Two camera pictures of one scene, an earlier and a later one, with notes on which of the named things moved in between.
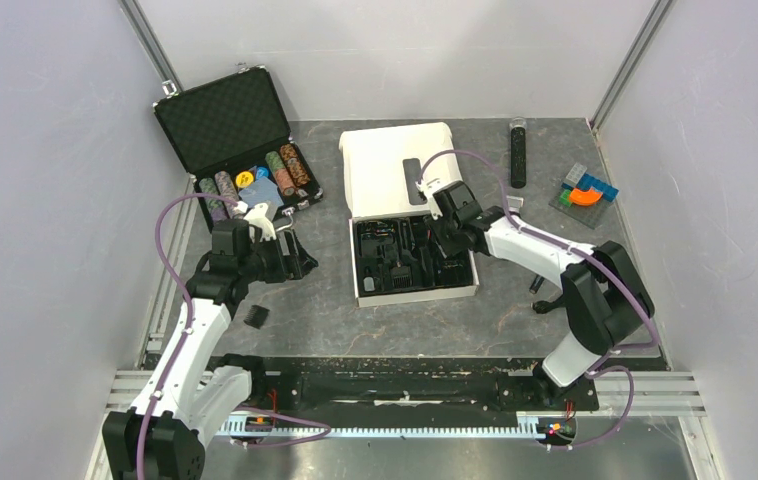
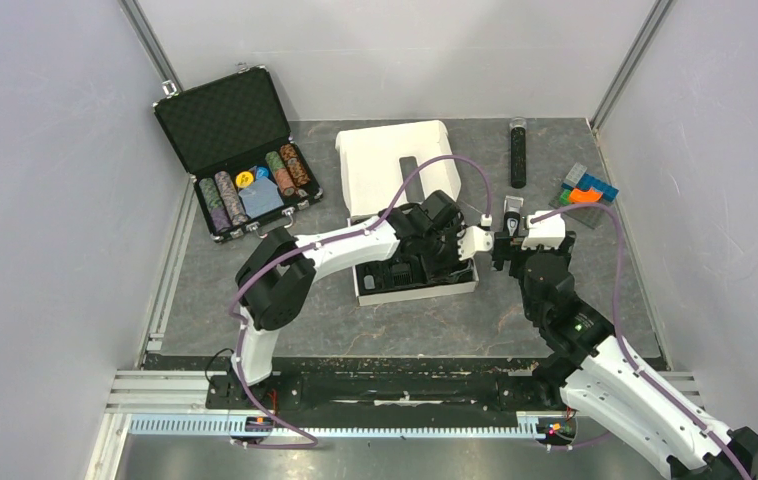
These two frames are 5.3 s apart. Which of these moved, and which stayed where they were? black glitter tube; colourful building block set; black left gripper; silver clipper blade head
Moved: black left gripper
Stayed: colourful building block set; silver clipper blade head; black glitter tube
